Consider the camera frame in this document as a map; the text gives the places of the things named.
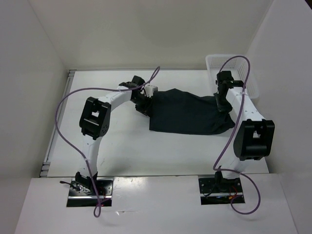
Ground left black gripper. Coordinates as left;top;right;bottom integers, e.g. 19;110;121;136
131;94;155;118

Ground dark navy shorts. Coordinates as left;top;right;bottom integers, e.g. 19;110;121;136
149;89;234;136

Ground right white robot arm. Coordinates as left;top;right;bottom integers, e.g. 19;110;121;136
212;71;275;193

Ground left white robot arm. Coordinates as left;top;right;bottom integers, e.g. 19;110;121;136
75;76;158;195

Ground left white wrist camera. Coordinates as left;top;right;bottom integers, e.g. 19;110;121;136
143;85;158;98

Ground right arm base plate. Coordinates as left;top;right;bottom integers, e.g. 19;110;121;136
198;174;245;205

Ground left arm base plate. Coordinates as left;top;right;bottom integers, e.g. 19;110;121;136
66;177;114;208

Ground aluminium table edge rail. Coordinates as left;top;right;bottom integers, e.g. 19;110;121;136
39;69;77;177

